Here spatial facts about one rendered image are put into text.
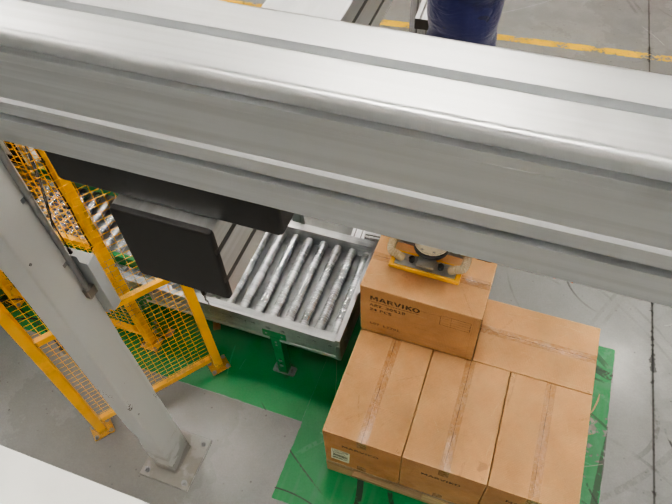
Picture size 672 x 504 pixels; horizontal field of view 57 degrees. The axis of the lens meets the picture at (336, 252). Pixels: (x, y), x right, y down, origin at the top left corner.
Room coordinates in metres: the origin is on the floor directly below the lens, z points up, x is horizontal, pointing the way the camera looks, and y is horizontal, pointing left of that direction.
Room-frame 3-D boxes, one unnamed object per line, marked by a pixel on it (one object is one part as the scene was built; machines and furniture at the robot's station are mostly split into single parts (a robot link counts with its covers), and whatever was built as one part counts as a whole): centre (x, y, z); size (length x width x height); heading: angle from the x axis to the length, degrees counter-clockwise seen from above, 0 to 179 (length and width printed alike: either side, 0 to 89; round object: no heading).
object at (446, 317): (1.78, -0.46, 0.74); 0.60 x 0.40 x 0.40; 66
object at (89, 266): (1.37, 0.93, 1.62); 0.20 x 0.05 x 0.30; 67
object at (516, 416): (1.38, -0.62, 0.34); 1.20 x 1.00 x 0.40; 67
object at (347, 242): (2.68, 0.84, 0.50); 2.31 x 0.05 x 0.19; 67
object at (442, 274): (1.71, -0.42, 1.08); 0.34 x 0.10 x 0.05; 66
